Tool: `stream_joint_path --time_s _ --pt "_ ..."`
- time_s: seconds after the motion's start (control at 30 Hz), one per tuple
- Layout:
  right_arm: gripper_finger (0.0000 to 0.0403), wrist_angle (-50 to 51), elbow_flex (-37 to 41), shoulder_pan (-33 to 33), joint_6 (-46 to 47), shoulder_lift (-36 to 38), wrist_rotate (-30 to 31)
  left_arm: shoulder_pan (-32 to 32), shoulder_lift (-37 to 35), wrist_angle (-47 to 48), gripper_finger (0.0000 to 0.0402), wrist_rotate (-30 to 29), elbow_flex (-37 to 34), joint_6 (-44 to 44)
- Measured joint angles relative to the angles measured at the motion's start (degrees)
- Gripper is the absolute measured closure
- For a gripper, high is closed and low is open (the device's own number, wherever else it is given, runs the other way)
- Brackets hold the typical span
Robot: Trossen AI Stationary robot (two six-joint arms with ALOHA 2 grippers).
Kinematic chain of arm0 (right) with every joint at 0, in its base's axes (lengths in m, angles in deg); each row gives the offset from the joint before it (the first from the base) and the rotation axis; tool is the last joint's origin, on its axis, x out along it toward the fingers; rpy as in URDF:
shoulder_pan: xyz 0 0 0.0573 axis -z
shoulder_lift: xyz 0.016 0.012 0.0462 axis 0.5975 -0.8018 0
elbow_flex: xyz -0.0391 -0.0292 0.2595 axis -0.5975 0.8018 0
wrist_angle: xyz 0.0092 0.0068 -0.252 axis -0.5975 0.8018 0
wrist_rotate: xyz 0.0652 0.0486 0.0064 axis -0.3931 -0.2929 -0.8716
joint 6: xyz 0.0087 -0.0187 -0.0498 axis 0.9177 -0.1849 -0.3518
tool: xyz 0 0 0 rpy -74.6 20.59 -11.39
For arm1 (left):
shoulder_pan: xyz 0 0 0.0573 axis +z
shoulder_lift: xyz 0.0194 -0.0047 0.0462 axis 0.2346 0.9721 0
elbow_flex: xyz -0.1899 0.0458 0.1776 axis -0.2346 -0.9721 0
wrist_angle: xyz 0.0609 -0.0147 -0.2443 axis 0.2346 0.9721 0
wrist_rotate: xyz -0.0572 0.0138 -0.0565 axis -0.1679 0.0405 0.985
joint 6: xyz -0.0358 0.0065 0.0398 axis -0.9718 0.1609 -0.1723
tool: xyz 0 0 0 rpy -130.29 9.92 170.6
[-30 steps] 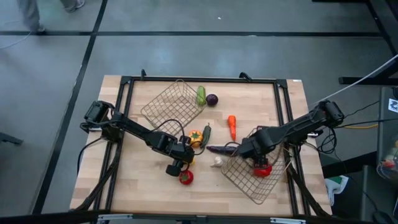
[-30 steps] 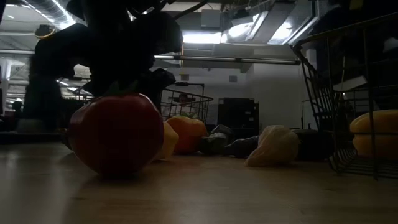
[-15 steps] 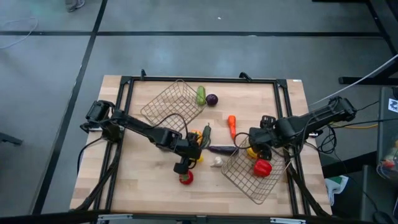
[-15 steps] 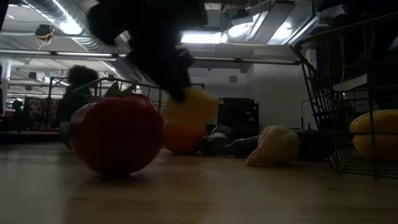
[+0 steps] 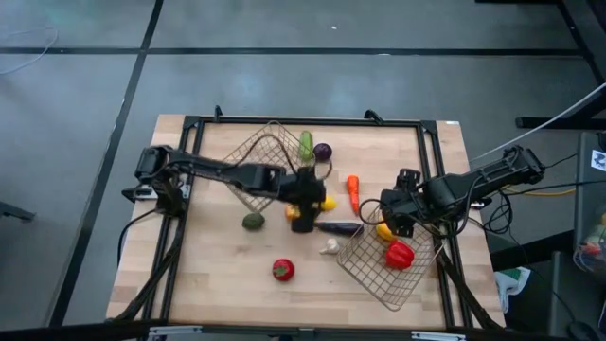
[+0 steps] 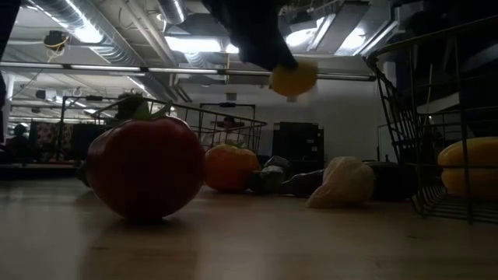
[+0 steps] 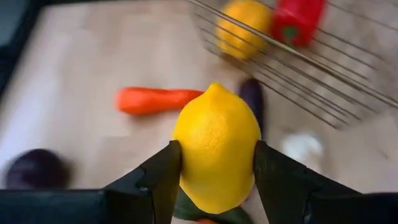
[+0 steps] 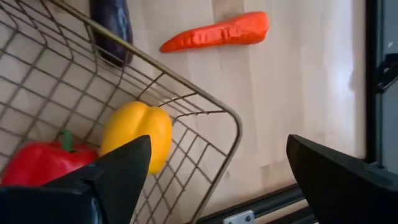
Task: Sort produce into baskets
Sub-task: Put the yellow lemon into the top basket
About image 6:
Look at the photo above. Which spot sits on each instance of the black cabinet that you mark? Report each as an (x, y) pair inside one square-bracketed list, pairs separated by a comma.
[(297, 140)]

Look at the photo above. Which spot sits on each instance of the black ceiling device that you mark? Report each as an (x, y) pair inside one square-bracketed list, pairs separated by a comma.
[(55, 40)]

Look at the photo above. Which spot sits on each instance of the floral cloth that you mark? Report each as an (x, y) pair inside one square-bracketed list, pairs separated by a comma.
[(50, 138)]

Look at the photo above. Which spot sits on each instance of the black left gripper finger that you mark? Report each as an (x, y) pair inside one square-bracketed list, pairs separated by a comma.
[(268, 56)]

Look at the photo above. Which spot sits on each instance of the person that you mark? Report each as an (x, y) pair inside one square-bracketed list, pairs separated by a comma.
[(19, 142), (229, 124)]

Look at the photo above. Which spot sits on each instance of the dark eggplant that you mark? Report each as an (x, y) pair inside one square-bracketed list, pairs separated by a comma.
[(391, 183)]

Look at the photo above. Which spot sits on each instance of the yellow lemon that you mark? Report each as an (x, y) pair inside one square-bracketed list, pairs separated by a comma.
[(293, 79)]

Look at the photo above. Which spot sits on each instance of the ceiling light panel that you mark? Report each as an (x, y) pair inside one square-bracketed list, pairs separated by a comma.
[(232, 48), (192, 44)]

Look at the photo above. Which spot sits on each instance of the red tomato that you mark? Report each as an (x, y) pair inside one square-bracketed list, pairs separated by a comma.
[(146, 171)]

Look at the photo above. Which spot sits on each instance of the silver horizontal pipe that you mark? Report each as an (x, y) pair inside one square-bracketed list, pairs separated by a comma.
[(175, 70)]

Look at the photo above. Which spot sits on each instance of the black rack frame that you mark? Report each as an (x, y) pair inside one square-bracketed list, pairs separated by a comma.
[(227, 105)]

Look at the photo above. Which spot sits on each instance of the yellow bell pepper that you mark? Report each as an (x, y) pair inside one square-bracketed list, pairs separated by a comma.
[(480, 153)]

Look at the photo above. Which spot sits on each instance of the orange bell pepper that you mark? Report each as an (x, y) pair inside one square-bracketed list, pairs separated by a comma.
[(231, 169)]

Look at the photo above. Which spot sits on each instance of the silver spiral air duct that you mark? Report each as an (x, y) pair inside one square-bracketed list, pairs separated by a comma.
[(128, 43)]

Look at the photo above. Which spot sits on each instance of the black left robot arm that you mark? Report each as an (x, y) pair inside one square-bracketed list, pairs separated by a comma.
[(8, 15)]

